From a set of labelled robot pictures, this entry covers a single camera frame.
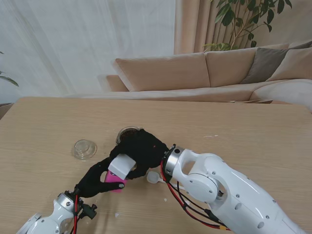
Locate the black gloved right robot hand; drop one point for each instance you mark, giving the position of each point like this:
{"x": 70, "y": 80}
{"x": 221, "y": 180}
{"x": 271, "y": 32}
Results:
{"x": 146, "y": 151}

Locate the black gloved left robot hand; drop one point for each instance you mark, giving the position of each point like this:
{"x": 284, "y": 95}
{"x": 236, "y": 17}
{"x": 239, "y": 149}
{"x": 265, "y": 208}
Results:
{"x": 92, "y": 182}

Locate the pink coffee jar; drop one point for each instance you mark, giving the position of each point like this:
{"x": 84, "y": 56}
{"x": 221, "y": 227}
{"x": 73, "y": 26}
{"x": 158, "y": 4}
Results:
{"x": 112, "y": 180}

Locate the white plastic spoon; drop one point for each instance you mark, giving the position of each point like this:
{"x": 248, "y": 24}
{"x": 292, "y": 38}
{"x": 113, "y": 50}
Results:
{"x": 153, "y": 177}

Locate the white square jar cap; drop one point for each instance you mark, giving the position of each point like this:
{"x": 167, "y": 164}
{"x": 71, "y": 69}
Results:
{"x": 120, "y": 165}

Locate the clear glass jar lid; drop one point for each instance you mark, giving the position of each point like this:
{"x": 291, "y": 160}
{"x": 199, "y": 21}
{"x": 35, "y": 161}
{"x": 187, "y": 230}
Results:
{"x": 81, "y": 147}

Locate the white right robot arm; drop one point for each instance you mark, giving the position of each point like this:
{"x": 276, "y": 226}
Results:
{"x": 224, "y": 190}

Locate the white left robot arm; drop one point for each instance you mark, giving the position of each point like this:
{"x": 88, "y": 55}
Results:
{"x": 51, "y": 219}

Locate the glass jar of coffee beans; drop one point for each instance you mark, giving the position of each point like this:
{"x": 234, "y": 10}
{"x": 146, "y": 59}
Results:
{"x": 126, "y": 133}

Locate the beige sofa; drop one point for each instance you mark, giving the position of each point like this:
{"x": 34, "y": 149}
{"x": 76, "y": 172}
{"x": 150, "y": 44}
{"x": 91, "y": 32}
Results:
{"x": 165, "y": 73}

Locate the white sheer curtain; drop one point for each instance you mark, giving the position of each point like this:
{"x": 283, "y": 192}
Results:
{"x": 85, "y": 44}

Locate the small green plant leaves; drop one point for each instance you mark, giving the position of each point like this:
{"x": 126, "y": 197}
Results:
{"x": 9, "y": 80}

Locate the beige pleated curtain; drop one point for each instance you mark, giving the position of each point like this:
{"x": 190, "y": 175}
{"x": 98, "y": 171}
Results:
{"x": 190, "y": 26}

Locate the grey sofa cushion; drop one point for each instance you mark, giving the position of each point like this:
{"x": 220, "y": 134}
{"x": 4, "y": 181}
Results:
{"x": 265, "y": 63}

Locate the tall green leafy plant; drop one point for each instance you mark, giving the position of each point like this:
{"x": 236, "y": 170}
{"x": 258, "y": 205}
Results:
{"x": 229, "y": 17}

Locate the beige sofa cushion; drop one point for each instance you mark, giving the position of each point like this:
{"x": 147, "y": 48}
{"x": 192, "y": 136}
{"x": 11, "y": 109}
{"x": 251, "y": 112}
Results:
{"x": 295, "y": 64}

